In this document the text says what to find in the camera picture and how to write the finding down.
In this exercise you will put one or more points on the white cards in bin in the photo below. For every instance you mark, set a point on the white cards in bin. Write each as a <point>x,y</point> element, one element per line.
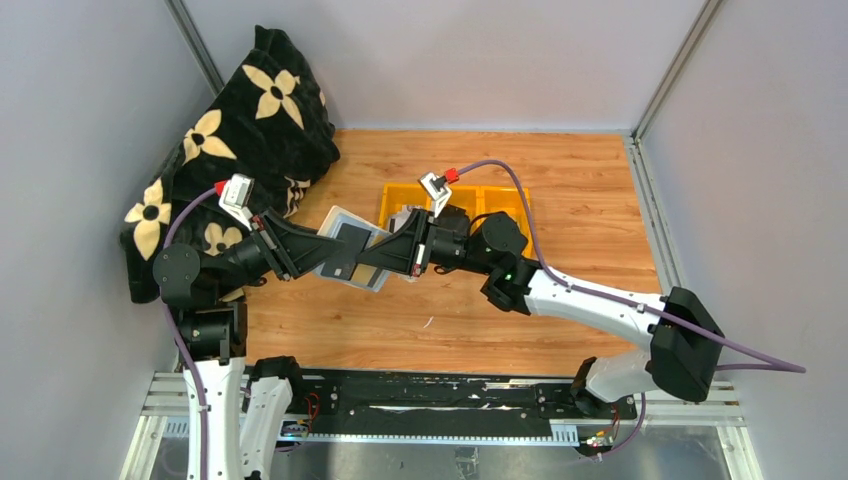
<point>396,220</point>

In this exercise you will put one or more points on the yellow bin middle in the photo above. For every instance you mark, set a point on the yellow bin middle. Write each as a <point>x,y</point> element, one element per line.
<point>465,203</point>

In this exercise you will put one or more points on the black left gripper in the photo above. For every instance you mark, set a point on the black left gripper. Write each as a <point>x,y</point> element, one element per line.
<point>274,245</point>

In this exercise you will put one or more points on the black card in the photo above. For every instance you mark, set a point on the black card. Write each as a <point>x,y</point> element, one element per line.
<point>342,265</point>

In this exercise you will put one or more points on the gold striped card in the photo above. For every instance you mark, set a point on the gold striped card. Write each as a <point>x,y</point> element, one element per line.
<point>369,277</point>

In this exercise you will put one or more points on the black floral plush blanket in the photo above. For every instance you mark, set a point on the black floral plush blanket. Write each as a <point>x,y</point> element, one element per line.
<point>270,123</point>

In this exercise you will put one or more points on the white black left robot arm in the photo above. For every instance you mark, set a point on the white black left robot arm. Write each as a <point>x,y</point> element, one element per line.
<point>205,331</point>

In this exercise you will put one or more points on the yellow bin left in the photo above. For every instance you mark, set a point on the yellow bin left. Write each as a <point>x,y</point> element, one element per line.
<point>397,195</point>

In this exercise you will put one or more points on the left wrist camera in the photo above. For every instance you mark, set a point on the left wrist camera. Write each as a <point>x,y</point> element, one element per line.
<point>233,198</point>

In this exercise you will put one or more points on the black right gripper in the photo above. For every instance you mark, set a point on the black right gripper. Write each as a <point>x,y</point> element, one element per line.
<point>421,242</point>

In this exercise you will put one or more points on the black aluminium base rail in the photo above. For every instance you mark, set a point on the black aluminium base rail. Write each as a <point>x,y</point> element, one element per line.
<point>421,408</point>

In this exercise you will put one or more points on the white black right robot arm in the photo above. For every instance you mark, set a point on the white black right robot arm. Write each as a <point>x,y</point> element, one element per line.
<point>672,333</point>

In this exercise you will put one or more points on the beige leather card holder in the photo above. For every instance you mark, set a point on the beige leather card holder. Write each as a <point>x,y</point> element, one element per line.
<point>331,224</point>

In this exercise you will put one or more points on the yellow bin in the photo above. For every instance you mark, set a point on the yellow bin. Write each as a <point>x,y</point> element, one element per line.
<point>397,195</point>
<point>507,199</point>
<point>465,203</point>

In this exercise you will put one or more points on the yellow bin right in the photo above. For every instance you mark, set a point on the yellow bin right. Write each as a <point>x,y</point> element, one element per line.
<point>507,199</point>

